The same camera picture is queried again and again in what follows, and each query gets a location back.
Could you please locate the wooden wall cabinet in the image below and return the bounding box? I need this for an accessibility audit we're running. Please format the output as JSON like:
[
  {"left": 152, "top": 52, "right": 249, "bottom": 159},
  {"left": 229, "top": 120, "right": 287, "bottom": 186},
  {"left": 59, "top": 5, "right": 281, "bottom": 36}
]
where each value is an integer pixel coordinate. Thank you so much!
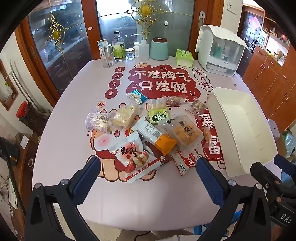
[{"left": 242, "top": 44, "right": 296, "bottom": 130}]

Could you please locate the dark woven basket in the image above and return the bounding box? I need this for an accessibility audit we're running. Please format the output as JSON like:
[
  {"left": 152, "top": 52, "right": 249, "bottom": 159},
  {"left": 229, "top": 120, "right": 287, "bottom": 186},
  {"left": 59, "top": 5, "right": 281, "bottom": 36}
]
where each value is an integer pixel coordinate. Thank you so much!
[{"left": 18, "top": 103, "right": 50, "bottom": 136}]

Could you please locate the lit display shelf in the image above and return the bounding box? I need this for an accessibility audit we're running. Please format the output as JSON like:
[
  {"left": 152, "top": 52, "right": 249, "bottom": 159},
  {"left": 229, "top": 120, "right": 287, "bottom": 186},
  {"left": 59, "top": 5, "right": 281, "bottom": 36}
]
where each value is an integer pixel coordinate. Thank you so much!
[{"left": 261, "top": 16, "right": 292, "bottom": 61}]

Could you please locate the white blue carton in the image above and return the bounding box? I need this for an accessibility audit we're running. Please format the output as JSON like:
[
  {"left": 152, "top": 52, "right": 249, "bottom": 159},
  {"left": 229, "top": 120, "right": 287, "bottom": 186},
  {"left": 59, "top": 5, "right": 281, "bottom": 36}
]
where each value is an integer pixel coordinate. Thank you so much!
[{"left": 97, "top": 39, "right": 109, "bottom": 56}]

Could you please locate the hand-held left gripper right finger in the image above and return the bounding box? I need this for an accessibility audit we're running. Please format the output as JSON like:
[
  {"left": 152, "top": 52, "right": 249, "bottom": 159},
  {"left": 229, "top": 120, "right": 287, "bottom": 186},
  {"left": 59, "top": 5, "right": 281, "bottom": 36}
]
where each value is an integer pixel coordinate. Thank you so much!
[{"left": 196, "top": 157, "right": 274, "bottom": 241}]

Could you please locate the green plastic bag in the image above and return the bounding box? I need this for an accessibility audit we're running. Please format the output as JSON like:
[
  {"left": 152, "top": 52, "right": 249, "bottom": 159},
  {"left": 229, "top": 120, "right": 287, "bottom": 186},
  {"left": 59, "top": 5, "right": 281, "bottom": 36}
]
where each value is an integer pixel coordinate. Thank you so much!
[{"left": 283, "top": 134, "right": 295, "bottom": 151}]

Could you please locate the clear nut ball packet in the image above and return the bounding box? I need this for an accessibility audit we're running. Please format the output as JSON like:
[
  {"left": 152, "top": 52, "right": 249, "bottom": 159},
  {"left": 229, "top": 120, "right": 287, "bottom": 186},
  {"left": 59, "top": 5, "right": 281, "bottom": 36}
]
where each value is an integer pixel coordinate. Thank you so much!
[
  {"left": 162, "top": 94, "right": 189, "bottom": 107},
  {"left": 185, "top": 97, "right": 208, "bottom": 115}
]

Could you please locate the clear glass cup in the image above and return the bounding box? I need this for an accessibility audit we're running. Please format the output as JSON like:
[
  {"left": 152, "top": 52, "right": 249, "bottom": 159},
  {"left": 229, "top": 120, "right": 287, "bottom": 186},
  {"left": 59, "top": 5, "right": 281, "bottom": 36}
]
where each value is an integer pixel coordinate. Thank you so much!
[{"left": 103, "top": 54, "right": 116, "bottom": 68}]

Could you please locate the green pastry packet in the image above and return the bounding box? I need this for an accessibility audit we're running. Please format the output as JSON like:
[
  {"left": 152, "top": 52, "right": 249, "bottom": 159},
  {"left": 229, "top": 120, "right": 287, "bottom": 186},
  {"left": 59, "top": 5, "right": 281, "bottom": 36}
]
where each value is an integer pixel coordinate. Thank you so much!
[{"left": 146, "top": 98, "right": 170, "bottom": 126}]

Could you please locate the small gold door ornament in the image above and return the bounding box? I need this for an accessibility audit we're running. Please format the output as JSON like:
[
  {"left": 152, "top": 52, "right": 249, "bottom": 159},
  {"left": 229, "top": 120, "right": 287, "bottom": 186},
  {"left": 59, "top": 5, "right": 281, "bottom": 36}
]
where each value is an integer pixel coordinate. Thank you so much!
[{"left": 47, "top": 15, "right": 67, "bottom": 50}]

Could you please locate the red bucket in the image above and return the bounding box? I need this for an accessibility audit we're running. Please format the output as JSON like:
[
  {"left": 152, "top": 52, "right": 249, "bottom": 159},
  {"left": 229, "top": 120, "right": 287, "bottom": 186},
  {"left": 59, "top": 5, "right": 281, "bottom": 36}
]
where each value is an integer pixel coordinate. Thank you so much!
[{"left": 16, "top": 101, "right": 29, "bottom": 117}]

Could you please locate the clear pale yellow snack packet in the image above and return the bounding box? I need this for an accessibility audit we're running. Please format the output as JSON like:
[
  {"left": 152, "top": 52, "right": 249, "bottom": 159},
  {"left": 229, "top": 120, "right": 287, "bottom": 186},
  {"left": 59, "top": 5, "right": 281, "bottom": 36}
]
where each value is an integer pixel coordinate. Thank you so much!
[{"left": 110, "top": 103, "right": 144, "bottom": 129}]

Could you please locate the white squeeze bottle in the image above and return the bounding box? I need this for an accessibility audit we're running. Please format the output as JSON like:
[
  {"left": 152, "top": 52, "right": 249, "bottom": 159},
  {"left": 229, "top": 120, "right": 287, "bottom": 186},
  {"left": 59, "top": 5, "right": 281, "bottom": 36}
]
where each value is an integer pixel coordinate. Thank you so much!
[{"left": 132, "top": 34, "right": 150, "bottom": 59}]

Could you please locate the small blue white snack packet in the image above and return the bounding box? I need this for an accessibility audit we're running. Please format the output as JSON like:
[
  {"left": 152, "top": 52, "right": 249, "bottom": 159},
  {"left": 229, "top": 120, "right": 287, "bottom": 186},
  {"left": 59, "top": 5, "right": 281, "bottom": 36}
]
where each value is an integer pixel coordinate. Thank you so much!
[{"left": 126, "top": 89, "right": 148, "bottom": 105}]

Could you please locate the small orange snack packet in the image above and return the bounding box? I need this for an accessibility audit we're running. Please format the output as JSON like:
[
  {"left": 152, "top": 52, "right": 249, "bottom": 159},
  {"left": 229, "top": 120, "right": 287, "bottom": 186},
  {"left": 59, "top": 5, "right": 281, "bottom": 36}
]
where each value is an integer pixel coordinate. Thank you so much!
[{"left": 201, "top": 126, "right": 212, "bottom": 142}]

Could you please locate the white cup storage cabinet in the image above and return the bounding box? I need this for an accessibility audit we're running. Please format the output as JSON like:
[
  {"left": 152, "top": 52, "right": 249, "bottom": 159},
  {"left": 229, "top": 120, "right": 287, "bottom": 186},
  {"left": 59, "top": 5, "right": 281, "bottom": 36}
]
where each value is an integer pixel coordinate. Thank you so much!
[{"left": 195, "top": 24, "right": 248, "bottom": 77}]

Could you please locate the green tissue pack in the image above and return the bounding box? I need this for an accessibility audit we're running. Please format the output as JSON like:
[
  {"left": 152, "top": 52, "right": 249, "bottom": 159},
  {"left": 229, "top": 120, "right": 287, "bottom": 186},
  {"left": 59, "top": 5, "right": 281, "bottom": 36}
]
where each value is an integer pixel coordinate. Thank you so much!
[{"left": 175, "top": 49, "right": 195, "bottom": 68}]

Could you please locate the dark red flower-print packet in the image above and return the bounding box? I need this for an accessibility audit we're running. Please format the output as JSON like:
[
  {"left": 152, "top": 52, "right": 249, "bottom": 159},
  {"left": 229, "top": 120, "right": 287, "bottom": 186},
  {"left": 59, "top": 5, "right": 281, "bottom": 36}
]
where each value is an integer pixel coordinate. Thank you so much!
[{"left": 143, "top": 141, "right": 173, "bottom": 167}]

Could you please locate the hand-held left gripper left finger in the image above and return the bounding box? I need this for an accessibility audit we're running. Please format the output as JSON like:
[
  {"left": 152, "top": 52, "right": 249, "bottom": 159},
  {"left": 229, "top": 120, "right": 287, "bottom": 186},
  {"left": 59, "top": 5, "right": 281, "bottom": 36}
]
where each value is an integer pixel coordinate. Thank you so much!
[{"left": 24, "top": 156, "right": 102, "bottom": 241}]

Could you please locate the white plastic bin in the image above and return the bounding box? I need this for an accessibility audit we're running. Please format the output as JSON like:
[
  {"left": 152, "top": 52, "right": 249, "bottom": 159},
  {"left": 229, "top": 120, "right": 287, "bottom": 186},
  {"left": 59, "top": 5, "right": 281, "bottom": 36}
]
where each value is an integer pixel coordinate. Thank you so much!
[{"left": 207, "top": 87, "right": 278, "bottom": 178}]

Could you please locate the clear orange pastry packet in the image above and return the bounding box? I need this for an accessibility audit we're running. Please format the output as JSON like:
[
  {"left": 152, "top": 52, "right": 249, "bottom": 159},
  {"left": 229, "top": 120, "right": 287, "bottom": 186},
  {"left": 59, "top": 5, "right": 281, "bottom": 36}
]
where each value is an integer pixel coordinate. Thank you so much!
[{"left": 165, "top": 115, "right": 204, "bottom": 152}]

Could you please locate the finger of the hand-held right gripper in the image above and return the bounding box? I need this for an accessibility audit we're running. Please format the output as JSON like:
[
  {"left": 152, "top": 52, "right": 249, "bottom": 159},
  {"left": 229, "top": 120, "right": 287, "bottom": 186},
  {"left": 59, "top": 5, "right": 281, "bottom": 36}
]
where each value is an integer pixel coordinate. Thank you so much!
[
  {"left": 273, "top": 154, "right": 296, "bottom": 183},
  {"left": 250, "top": 162, "right": 284, "bottom": 197}
]

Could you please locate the wooden frame glass door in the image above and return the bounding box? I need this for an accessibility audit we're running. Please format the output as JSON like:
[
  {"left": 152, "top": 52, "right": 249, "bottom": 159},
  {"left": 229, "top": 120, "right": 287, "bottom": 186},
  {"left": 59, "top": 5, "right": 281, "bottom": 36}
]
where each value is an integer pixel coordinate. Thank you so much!
[{"left": 15, "top": 9, "right": 100, "bottom": 98}]

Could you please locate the green label glass bottle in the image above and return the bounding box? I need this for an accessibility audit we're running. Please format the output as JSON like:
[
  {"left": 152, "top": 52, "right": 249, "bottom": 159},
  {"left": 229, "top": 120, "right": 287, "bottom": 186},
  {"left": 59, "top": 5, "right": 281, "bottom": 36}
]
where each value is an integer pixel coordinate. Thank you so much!
[{"left": 112, "top": 31, "right": 126, "bottom": 62}]

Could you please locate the large gold door ornament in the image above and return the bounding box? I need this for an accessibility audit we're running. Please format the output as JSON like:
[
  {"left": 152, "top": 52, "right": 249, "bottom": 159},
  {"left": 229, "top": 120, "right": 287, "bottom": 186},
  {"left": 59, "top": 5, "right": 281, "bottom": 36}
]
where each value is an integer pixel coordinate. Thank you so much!
[{"left": 131, "top": 0, "right": 162, "bottom": 28}]

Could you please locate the purple white snack packet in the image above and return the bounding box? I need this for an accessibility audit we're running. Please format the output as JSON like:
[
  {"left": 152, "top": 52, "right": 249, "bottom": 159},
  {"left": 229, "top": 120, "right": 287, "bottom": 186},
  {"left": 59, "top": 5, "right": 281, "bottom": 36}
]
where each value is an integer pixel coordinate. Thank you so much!
[{"left": 85, "top": 111, "right": 111, "bottom": 132}]

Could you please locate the dark wooden side table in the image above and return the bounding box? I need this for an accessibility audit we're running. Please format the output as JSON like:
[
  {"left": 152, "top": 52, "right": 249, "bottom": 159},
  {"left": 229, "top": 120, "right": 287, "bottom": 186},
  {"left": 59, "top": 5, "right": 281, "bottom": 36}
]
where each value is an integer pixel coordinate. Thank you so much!
[{"left": 14, "top": 132, "right": 38, "bottom": 223}]

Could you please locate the teal canister with wooden lid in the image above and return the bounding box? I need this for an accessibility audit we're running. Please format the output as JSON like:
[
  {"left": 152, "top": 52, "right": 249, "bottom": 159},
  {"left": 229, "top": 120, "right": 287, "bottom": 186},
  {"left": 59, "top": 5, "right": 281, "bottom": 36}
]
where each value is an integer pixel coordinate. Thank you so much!
[{"left": 151, "top": 37, "right": 168, "bottom": 61}]

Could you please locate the frosted glass sliding door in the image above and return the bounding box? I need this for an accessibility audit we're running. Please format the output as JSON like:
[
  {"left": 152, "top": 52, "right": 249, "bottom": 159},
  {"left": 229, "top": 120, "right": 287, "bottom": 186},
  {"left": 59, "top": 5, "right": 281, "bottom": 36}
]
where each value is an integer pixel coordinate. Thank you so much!
[{"left": 95, "top": 0, "right": 222, "bottom": 58}]

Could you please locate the dark entry door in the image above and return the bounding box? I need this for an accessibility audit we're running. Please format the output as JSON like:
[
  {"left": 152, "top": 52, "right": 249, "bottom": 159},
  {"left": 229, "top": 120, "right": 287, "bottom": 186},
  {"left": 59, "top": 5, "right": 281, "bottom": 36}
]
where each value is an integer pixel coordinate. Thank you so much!
[{"left": 237, "top": 10, "right": 264, "bottom": 47}]

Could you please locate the red date snack packet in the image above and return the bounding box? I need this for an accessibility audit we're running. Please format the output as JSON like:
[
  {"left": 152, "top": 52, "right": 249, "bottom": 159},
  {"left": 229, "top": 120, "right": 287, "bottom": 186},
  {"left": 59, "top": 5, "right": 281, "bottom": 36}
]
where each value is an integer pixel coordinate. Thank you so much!
[{"left": 109, "top": 133, "right": 162, "bottom": 184}]

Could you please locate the red white cookie packet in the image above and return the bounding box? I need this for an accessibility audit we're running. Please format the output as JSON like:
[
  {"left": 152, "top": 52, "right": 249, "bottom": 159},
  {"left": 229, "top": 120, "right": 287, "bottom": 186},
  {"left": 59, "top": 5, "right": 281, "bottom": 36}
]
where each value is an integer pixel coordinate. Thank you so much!
[{"left": 172, "top": 149, "right": 205, "bottom": 176}]

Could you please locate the grey plastic stool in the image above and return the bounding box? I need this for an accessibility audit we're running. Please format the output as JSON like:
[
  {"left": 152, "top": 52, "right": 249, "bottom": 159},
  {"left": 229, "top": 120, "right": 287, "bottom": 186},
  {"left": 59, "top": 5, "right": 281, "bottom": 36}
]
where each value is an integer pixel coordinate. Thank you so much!
[{"left": 268, "top": 119, "right": 281, "bottom": 139}]

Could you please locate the white and orange snack packet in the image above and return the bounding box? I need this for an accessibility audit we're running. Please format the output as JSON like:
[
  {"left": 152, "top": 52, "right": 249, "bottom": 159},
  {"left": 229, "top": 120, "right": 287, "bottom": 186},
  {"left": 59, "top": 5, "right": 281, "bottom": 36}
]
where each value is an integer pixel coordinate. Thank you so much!
[{"left": 132, "top": 116, "right": 177, "bottom": 156}]

